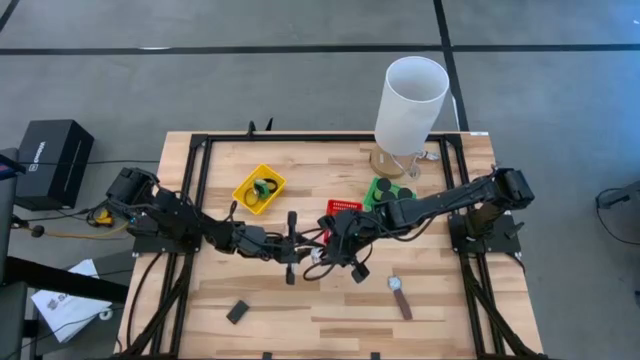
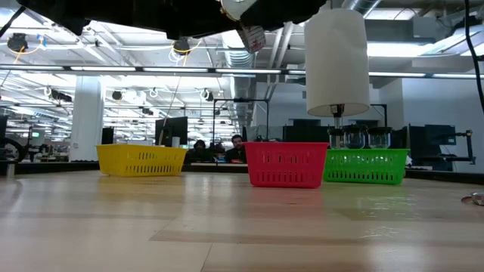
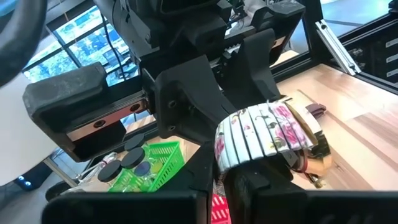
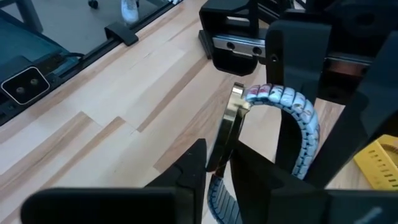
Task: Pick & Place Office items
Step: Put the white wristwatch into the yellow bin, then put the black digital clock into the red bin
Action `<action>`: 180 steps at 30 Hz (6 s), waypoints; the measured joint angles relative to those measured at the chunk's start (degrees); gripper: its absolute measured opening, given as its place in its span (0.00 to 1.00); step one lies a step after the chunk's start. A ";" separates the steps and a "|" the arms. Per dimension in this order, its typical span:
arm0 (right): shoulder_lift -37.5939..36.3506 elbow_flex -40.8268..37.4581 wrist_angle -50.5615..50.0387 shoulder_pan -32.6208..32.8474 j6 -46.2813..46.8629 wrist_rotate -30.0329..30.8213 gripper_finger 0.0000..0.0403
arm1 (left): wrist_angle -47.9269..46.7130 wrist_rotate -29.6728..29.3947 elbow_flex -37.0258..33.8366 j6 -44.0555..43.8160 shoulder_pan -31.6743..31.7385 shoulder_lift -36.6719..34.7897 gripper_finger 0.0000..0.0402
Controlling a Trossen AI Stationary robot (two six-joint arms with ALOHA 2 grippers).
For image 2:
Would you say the jar with blue contents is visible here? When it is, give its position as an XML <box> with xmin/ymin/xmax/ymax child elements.
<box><xmin>342</xmin><ymin>124</ymin><xmax>368</xmax><ymax>150</ymax></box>

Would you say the black computer monitor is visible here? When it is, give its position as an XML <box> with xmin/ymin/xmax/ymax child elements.
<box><xmin>408</xmin><ymin>124</ymin><xmax>458</xmax><ymax>171</ymax></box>
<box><xmin>282</xmin><ymin>119</ymin><xmax>330</xmax><ymax>144</ymax></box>
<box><xmin>154</xmin><ymin>116</ymin><xmax>189</xmax><ymax>148</ymax></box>

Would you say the black wheel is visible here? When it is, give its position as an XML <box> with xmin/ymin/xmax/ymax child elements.
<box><xmin>0</xmin><ymin>136</ymin><xmax>27</xmax><ymax>163</ymax></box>

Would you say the round black disc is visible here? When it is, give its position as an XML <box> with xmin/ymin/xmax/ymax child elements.
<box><xmin>367</xmin><ymin>126</ymin><xmax>392</xmax><ymax>150</ymax></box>

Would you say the black hanging cable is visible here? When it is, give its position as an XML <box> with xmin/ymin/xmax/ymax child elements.
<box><xmin>0</xmin><ymin>5</ymin><xmax>27</xmax><ymax>39</ymax></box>
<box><xmin>464</xmin><ymin>0</ymin><xmax>484</xmax><ymax>114</ymax></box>

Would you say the yellow plastic basket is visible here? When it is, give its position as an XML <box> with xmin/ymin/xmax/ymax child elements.
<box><xmin>95</xmin><ymin>143</ymin><xmax>189</xmax><ymax>178</ymax></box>

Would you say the small white red printed box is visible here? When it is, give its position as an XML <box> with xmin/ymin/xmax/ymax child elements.
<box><xmin>237</xmin><ymin>24</ymin><xmax>268</xmax><ymax>54</ymax></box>

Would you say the table lamp white shade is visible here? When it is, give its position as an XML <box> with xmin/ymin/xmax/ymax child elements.
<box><xmin>303</xmin><ymin>8</ymin><xmax>371</xmax><ymax>150</ymax></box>

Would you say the ceiling cable reel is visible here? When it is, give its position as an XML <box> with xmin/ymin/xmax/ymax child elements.
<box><xmin>6</xmin><ymin>32</ymin><xmax>29</xmax><ymax>53</ymax></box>
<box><xmin>172</xmin><ymin>37</ymin><xmax>191</xmax><ymax>56</ymax></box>

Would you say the person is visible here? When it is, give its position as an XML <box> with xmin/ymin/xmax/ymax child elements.
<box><xmin>185</xmin><ymin>139</ymin><xmax>215</xmax><ymax>164</ymax></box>
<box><xmin>225</xmin><ymin>134</ymin><xmax>249</xmax><ymax>165</ymax></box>

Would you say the black background rig frame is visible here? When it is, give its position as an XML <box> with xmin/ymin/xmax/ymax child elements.
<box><xmin>212</xmin><ymin>97</ymin><xmax>270</xmax><ymax>143</ymax></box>

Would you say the green plastic basket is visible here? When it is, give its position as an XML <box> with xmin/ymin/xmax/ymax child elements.
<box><xmin>322</xmin><ymin>147</ymin><xmax>411</xmax><ymax>186</ymax></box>

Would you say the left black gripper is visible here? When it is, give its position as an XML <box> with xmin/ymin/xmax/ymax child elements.
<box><xmin>166</xmin><ymin>0</ymin><xmax>328</xmax><ymax>41</ymax></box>

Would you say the red plastic basket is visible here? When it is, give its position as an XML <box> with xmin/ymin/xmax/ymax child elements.
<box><xmin>244</xmin><ymin>141</ymin><xmax>330</xmax><ymax>189</ymax></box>

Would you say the suspended light strip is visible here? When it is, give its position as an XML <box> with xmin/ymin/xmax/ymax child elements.
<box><xmin>0</xmin><ymin>64</ymin><xmax>484</xmax><ymax>79</ymax></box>

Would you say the wristwatch brown strap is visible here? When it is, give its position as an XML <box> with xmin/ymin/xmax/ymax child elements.
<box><xmin>460</xmin><ymin>191</ymin><xmax>484</xmax><ymax>207</ymax></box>

